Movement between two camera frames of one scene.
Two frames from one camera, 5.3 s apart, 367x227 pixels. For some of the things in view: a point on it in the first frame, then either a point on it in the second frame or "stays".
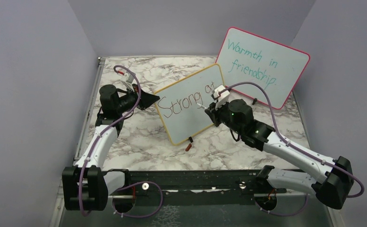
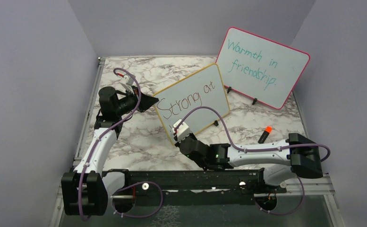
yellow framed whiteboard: x=183 y=117 stays
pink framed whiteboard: x=244 y=57 stays
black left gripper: x=146 y=100 stays
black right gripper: x=214 y=113 -> x=191 y=135
